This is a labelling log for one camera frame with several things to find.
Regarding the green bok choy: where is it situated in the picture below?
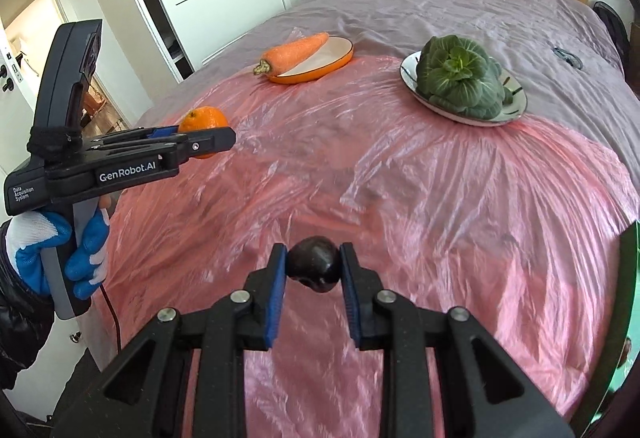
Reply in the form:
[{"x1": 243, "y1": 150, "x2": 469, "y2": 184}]
[{"x1": 416, "y1": 34, "x2": 513, "y2": 120}]

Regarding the dark purple plum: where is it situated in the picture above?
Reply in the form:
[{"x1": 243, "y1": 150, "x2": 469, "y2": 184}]
[{"x1": 285, "y1": 236, "x2": 342, "y2": 294}]

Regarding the orange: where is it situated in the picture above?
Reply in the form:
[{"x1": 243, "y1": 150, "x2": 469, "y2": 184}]
[{"x1": 178, "y1": 106, "x2": 236, "y2": 159}]

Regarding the black jacket sleeve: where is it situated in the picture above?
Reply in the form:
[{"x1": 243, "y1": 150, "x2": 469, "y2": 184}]
[{"x1": 0, "y1": 221, "x2": 54, "y2": 389}]

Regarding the orange oval dish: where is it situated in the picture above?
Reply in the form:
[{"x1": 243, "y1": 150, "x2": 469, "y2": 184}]
[{"x1": 268, "y1": 36, "x2": 355, "y2": 84}]

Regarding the blue white gloved left hand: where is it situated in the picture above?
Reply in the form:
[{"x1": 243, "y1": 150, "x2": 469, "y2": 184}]
[{"x1": 4, "y1": 209, "x2": 113, "y2": 301}]

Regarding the small dark object on bed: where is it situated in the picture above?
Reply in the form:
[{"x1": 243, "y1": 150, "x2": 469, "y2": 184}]
[{"x1": 552, "y1": 46, "x2": 584, "y2": 70}]

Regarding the pink plastic sheet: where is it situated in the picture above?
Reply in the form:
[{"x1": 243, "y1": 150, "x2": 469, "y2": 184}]
[{"x1": 96, "y1": 54, "x2": 639, "y2": 418}]

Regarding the green rectangular tray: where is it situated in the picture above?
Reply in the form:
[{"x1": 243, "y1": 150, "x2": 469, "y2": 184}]
[{"x1": 570, "y1": 221, "x2": 639, "y2": 437}]

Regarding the black cable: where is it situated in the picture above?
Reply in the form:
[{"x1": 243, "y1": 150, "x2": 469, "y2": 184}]
[{"x1": 98, "y1": 284, "x2": 124, "y2": 354}]

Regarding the white patterned plate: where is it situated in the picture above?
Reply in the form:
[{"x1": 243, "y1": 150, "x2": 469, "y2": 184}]
[{"x1": 399, "y1": 50, "x2": 528, "y2": 128}]

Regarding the orange carrot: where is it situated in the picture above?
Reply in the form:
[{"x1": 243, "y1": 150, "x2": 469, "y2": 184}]
[{"x1": 253, "y1": 32, "x2": 330, "y2": 76}]

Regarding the black backpack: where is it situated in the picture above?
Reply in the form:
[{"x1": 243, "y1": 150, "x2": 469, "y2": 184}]
[{"x1": 592, "y1": 1, "x2": 630, "y2": 70}]

